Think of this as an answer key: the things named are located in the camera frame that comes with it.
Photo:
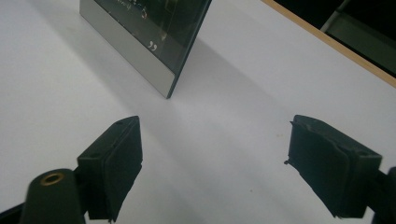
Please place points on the black rectangular tablet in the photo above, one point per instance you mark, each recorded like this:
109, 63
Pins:
162, 31

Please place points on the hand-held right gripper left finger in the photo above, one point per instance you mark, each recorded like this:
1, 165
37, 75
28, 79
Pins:
109, 168

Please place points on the white table sheet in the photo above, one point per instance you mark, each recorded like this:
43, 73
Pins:
218, 124

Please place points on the aluminium floor rail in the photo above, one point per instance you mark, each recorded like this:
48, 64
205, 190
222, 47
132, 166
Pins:
335, 15

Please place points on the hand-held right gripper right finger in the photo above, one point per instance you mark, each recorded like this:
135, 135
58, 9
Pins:
333, 168

